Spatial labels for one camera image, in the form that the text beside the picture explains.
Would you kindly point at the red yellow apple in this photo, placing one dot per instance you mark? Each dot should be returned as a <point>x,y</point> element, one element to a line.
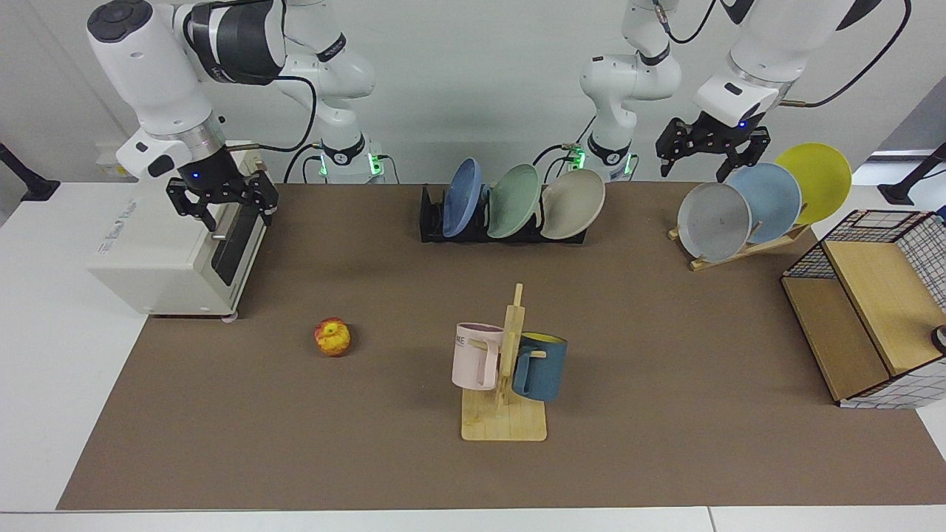
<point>332,338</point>

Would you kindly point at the dark blue plate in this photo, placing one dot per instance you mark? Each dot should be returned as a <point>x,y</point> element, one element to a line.
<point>461,198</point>

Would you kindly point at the light blue plate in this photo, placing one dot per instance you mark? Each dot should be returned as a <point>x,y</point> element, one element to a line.
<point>772,199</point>

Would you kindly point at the grey plate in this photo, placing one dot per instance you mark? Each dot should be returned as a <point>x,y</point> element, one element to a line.
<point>713,222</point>

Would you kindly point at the yellow plate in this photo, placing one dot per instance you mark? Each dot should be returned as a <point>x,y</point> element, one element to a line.
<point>820,177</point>

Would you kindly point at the wooden plate rack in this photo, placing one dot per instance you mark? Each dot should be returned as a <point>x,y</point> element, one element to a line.
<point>739,253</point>

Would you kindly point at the beige plate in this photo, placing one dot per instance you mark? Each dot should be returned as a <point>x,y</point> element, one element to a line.
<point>573,203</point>

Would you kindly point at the pale green plate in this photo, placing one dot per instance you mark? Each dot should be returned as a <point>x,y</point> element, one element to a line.
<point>514,199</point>

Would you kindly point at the black dish rack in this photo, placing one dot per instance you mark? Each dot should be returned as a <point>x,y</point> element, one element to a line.
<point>432,222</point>

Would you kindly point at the pale toaster oven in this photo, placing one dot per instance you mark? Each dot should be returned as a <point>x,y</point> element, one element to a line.
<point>148,251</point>

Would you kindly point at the black stand foot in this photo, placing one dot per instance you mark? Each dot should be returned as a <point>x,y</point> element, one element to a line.
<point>33,188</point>
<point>902,193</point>

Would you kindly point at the dark blue cup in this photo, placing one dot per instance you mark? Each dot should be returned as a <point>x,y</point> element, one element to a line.
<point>545,369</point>

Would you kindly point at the pink cup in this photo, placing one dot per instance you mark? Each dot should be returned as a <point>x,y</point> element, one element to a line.
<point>473,358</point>

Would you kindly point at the small black round thing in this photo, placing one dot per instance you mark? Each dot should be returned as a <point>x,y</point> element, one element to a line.
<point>940,340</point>

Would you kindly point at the brown table cloth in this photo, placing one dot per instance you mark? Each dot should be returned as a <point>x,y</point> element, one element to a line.
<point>665,458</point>

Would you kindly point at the wooden cup stand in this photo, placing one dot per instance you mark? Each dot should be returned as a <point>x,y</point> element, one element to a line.
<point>504,421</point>

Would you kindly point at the white wall socket strip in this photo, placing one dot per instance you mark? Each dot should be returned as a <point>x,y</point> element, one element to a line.
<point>107,166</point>

